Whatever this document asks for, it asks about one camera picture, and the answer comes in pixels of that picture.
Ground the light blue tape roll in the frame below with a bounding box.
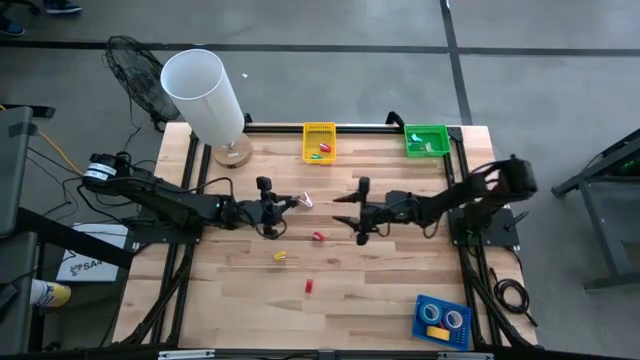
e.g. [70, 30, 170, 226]
[418, 301, 443, 325]

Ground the coiled black cable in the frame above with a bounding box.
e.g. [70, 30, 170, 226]
[489, 267, 540, 329]

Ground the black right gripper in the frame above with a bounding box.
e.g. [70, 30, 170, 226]
[332, 192, 401, 246]

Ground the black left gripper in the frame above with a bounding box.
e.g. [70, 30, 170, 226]
[232, 189, 303, 240]

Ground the person's shoe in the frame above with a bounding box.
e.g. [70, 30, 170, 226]
[42, 0, 84, 15]
[0, 14, 25, 37]

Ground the grey side desk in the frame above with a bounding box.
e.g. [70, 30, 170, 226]
[0, 106, 40, 354]

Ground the black floor fan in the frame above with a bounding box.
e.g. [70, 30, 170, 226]
[103, 34, 182, 132]

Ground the green plastic basket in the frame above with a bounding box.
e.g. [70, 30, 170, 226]
[403, 124, 453, 159]

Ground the yellow cable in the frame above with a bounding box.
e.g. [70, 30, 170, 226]
[0, 102, 85, 177]

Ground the black metal stand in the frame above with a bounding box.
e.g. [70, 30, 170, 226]
[551, 128, 640, 291]

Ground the silver aluminium bracket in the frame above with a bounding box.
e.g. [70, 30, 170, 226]
[158, 349, 216, 360]
[438, 351, 496, 360]

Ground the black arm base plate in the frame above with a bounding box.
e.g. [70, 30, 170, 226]
[130, 204, 207, 246]
[447, 207, 521, 247]

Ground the blue plastic basket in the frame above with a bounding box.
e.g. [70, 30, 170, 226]
[411, 293, 473, 352]

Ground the yellow plastic basket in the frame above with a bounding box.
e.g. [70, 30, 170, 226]
[302, 122, 338, 166]

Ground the yellow white can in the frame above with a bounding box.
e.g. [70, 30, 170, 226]
[28, 278, 72, 309]

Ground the white printed box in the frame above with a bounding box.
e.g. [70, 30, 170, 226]
[55, 223, 130, 284]

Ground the white shade table lamp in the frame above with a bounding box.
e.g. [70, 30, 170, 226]
[159, 48, 255, 170]

